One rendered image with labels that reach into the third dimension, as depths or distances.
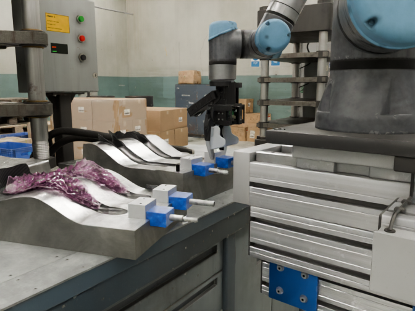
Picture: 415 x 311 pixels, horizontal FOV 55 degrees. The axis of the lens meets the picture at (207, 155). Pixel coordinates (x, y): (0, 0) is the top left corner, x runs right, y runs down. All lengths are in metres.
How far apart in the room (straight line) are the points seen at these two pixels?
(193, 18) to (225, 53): 8.05
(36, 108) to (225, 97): 0.75
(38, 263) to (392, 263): 0.56
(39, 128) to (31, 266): 0.89
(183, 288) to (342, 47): 0.71
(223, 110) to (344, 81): 0.51
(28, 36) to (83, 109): 3.72
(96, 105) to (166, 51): 4.67
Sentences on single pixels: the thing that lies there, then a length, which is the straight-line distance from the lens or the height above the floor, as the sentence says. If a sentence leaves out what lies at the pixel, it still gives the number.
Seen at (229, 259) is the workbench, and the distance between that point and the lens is 1.20.
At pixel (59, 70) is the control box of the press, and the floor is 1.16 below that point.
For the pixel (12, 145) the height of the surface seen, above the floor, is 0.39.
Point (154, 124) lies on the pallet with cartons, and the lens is 5.69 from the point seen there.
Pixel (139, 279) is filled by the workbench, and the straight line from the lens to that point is 0.89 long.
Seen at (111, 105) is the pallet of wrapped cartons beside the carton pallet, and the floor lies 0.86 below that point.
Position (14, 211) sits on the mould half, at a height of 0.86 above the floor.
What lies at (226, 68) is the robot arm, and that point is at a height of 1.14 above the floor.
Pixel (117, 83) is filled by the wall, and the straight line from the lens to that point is 10.06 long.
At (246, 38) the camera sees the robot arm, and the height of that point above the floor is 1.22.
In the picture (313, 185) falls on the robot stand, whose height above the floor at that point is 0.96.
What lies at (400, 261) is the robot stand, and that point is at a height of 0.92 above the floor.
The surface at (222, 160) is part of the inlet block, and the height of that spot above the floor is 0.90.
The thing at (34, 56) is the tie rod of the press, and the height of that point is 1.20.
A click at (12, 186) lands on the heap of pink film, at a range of 0.97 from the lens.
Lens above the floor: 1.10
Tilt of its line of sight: 10 degrees down
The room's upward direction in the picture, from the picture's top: straight up
